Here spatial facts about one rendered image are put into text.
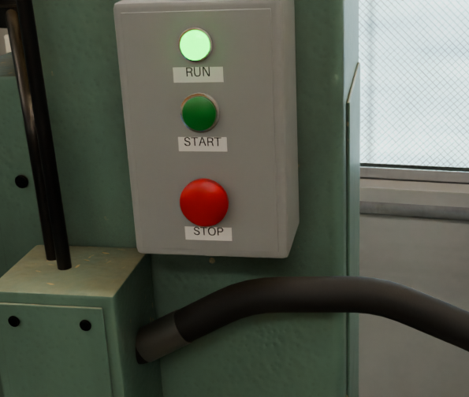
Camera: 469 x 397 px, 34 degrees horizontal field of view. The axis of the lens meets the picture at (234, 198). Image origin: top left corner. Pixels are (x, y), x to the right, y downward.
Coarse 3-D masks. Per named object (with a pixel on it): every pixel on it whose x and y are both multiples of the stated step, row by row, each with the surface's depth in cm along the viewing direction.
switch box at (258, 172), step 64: (128, 0) 46; (192, 0) 44; (256, 0) 43; (128, 64) 46; (192, 64) 45; (256, 64) 44; (128, 128) 47; (256, 128) 46; (256, 192) 47; (256, 256) 49
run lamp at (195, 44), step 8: (184, 32) 44; (192, 32) 44; (200, 32) 44; (184, 40) 44; (192, 40) 44; (200, 40) 44; (208, 40) 44; (184, 48) 44; (192, 48) 44; (200, 48) 44; (208, 48) 44; (184, 56) 45; (192, 56) 44; (200, 56) 44; (208, 56) 45
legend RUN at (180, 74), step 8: (176, 72) 45; (184, 72) 45; (192, 72) 45; (200, 72) 45; (208, 72) 45; (216, 72) 45; (176, 80) 46; (184, 80) 46; (192, 80) 45; (200, 80) 45; (208, 80) 45; (216, 80) 45
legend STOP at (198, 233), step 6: (186, 228) 49; (192, 228) 49; (198, 228) 49; (204, 228) 48; (210, 228) 48; (216, 228) 48; (222, 228) 48; (228, 228) 48; (186, 234) 49; (192, 234) 49; (198, 234) 49; (204, 234) 49; (210, 234) 49; (216, 234) 48; (222, 234) 48; (228, 234) 48; (222, 240) 49; (228, 240) 48
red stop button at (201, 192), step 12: (192, 180) 47; (204, 180) 47; (192, 192) 47; (204, 192) 47; (216, 192) 46; (180, 204) 47; (192, 204) 47; (204, 204) 47; (216, 204) 47; (228, 204) 47; (192, 216) 47; (204, 216) 47; (216, 216) 47
